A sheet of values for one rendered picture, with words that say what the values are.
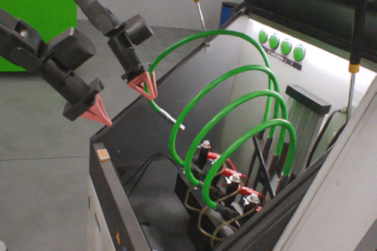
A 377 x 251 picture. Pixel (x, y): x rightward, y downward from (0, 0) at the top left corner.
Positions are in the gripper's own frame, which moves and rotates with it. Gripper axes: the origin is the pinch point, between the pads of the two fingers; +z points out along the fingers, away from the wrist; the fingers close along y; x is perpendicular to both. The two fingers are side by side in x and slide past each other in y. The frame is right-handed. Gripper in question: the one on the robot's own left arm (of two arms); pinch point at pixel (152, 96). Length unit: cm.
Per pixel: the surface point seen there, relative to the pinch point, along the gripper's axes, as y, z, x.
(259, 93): -17.2, 13.0, -27.4
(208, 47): 27.9, -4.8, -17.8
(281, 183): -14.1, 35.0, -20.7
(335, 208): -32, 37, -29
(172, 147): -17.1, 13.6, -3.2
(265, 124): -24.4, 18.2, -25.8
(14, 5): 225, -167, 155
